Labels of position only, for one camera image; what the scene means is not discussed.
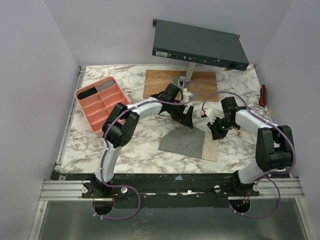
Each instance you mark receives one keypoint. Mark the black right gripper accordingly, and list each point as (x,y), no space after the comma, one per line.
(217,126)

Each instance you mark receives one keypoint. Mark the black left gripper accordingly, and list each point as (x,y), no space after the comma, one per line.
(185,119)

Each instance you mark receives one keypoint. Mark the grey cream underwear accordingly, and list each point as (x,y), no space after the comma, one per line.
(190,142)

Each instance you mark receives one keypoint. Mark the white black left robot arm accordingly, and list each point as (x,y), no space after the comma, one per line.
(120,126)

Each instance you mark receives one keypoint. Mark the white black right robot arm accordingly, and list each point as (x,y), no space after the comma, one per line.
(274,148)

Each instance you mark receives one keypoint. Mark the metal support stand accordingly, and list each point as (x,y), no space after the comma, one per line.
(182,80)

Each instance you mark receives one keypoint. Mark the wooden base board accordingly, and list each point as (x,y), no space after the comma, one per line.
(157,80)

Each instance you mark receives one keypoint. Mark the red black utility knife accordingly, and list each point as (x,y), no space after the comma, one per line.
(263,96)

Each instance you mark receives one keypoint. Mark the blue-grey rack network device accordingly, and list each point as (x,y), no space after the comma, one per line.
(198,45)

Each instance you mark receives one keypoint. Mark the grey striped item in tray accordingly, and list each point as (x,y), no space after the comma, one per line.
(106,85)

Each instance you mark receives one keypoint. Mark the pink compartment organizer tray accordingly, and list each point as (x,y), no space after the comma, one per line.
(97,108)

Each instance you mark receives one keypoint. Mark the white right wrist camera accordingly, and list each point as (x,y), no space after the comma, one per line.
(210,114)

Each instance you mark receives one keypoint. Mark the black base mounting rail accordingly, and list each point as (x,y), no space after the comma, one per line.
(161,190)

